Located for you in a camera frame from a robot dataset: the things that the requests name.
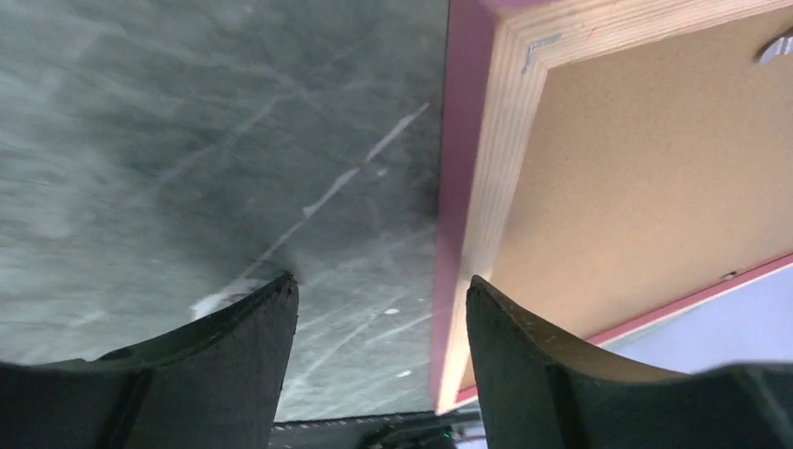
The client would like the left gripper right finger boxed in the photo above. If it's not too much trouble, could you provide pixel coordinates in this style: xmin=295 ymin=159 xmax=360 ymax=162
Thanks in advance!
xmin=466 ymin=276 xmax=792 ymax=448

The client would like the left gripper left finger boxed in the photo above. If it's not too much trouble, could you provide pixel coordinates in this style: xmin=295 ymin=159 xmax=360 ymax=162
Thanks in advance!
xmin=1 ymin=274 xmax=299 ymax=448

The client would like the pink photo frame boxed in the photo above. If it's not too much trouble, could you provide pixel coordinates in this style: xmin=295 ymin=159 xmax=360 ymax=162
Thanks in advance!
xmin=430 ymin=1 xmax=792 ymax=413

